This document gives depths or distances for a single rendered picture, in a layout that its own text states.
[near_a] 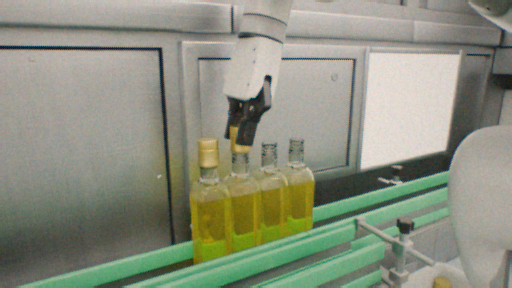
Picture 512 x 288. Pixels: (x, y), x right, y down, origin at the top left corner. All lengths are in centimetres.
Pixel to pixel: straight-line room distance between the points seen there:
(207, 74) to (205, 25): 9
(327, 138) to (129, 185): 47
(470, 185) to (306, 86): 54
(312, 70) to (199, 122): 29
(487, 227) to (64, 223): 64
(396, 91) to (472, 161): 72
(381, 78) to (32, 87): 78
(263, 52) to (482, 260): 36
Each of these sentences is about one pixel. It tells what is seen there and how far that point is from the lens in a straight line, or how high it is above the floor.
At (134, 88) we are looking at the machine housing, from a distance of 64.
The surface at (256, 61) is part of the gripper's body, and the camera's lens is 49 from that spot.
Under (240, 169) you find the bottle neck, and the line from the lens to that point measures 55.
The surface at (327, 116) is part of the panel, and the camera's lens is 82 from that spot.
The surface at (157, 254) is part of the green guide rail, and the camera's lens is 61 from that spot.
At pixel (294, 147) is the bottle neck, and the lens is 59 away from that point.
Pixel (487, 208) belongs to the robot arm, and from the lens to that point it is 28.
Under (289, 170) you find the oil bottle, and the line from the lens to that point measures 60.
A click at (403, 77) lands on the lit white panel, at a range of 100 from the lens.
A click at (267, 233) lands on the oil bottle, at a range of 60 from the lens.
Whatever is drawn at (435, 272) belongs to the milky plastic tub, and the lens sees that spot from 87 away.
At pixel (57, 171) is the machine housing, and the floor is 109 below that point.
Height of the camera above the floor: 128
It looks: 14 degrees down
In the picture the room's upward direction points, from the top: straight up
